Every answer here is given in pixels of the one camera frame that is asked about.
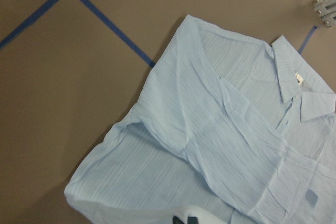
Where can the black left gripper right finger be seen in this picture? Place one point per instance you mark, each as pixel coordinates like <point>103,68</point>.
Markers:
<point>192,220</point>

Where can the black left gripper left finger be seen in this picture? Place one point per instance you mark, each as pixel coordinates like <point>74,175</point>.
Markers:
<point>176,220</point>

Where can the light blue button shirt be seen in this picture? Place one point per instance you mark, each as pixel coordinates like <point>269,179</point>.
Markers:
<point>227,128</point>

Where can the aluminium frame post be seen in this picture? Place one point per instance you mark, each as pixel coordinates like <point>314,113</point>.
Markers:
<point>325,9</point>

